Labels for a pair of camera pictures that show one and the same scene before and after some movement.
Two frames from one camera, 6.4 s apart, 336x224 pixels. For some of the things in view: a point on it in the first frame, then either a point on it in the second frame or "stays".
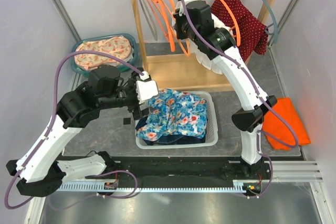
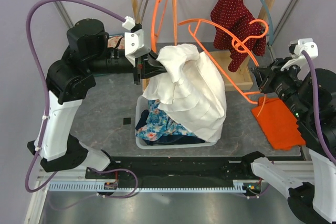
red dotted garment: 254,34 stays
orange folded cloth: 274,126 stays
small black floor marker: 127,121 stays
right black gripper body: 181,25 → 273,80
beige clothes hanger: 145,7 → 142,13
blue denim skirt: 173,139 stays
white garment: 198,56 → 191,96
